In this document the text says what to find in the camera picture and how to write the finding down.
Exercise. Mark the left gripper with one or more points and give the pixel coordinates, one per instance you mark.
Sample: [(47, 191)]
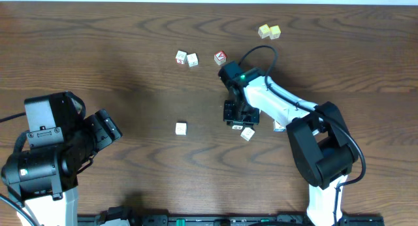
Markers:
[(106, 129)]

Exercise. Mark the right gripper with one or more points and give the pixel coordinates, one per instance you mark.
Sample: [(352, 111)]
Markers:
[(228, 116)]

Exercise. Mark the white block blue pencil picture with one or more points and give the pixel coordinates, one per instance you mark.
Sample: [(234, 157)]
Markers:
[(278, 127)]

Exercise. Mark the white block teal side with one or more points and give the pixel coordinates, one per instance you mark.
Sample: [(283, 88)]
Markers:
[(181, 128)]

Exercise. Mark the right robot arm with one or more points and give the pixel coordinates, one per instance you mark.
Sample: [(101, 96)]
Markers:
[(323, 150)]

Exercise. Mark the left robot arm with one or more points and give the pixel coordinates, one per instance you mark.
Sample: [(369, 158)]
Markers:
[(42, 181)]

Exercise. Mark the red letter A block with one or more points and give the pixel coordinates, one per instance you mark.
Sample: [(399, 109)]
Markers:
[(220, 57)]

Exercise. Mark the white block blue side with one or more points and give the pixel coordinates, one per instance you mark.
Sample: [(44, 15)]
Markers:
[(192, 60)]

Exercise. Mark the white block red number three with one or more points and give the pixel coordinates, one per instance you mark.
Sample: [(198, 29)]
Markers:
[(181, 57)]

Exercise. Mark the yellow block left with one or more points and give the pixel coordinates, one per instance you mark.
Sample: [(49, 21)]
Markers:
[(264, 31)]

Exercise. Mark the yellow block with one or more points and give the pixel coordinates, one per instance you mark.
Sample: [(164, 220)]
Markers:
[(275, 32), (264, 31)]

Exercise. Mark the yellow block right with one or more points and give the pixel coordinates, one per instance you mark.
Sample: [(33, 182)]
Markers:
[(275, 32)]

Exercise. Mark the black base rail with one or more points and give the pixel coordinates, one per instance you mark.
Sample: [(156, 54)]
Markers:
[(127, 216)]

